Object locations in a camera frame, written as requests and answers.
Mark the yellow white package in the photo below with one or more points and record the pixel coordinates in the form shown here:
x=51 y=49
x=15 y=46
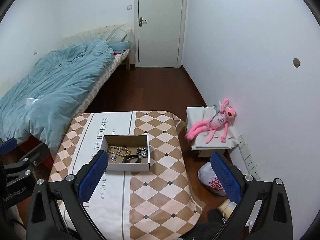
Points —
x=226 y=208

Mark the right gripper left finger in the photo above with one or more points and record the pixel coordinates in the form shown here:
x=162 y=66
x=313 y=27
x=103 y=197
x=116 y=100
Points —
x=56 y=210

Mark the white cardboard box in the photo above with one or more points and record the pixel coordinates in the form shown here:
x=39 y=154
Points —
x=128 y=152

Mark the blue duvet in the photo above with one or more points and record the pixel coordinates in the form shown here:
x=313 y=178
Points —
x=44 y=102

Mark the white wall power strip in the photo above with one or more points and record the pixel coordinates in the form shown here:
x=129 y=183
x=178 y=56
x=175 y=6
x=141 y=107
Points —
x=248 y=158

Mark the white plastic bag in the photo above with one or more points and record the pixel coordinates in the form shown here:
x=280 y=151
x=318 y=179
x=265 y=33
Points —
x=209 y=179

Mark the checkered printed tablecloth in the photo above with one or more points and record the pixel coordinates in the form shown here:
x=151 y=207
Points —
x=147 y=197

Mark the white door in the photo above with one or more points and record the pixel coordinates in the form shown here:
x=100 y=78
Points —
x=159 y=32

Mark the pink panther plush toy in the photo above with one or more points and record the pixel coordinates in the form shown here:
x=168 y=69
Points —
x=222 y=118

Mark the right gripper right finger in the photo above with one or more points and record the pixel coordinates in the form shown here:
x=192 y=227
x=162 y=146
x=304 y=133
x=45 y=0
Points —
x=274 y=219

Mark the black smart watch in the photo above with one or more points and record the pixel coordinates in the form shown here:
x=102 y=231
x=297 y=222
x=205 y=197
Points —
x=127 y=159

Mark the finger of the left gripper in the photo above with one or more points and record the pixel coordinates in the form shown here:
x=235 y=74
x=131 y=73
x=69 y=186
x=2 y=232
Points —
x=8 y=146

